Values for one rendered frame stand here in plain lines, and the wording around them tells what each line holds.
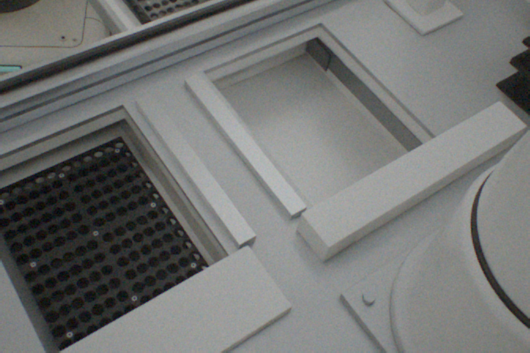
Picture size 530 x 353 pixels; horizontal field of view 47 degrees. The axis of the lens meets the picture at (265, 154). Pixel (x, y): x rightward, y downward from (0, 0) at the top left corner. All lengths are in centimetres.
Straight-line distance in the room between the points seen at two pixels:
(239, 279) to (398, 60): 41
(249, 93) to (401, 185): 34
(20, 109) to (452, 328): 51
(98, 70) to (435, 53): 47
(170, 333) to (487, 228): 31
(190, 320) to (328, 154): 38
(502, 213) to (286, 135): 49
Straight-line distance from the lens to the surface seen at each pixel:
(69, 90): 76
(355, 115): 95
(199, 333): 61
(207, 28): 80
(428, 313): 58
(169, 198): 82
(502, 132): 80
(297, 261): 66
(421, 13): 95
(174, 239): 71
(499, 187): 47
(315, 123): 92
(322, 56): 98
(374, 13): 94
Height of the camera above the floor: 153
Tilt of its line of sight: 54 degrees down
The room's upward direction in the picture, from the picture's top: 10 degrees clockwise
